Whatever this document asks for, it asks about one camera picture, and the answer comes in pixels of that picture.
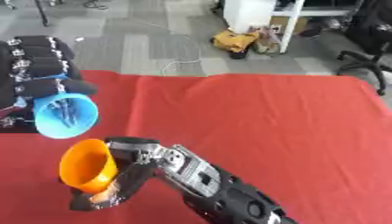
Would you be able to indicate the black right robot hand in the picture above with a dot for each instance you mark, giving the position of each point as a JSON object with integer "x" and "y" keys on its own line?
{"x": 130, "y": 157}

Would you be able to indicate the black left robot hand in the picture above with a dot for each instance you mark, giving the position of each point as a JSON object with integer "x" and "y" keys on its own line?
{"x": 35, "y": 61}

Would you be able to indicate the orange plastic cup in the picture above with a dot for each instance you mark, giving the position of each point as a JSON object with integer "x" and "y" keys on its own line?
{"x": 86, "y": 166}

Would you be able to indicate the blue plastic cup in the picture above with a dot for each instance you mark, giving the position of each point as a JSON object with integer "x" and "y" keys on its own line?
{"x": 66, "y": 115}

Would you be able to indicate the silver and black right robot arm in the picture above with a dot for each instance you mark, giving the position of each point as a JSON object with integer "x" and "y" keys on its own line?
{"x": 219, "y": 186}

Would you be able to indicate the black tripod leg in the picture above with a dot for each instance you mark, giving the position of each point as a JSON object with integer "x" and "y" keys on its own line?
{"x": 42, "y": 13}

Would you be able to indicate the yellow bag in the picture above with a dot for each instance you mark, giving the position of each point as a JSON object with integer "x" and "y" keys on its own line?
{"x": 235, "y": 40}

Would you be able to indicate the patterned bag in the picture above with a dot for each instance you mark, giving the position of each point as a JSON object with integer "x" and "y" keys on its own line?
{"x": 266, "y": 40}

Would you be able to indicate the white shelf unit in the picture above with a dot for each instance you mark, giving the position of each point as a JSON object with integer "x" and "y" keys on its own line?
{"x": 255, "y": 13}

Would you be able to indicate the cardboard box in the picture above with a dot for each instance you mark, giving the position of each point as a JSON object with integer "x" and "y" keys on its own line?
{"x": 288, "y": 24}

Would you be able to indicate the black office chair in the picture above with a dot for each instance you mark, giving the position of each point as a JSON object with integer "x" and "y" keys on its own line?
{"x": 367, "y": 43}

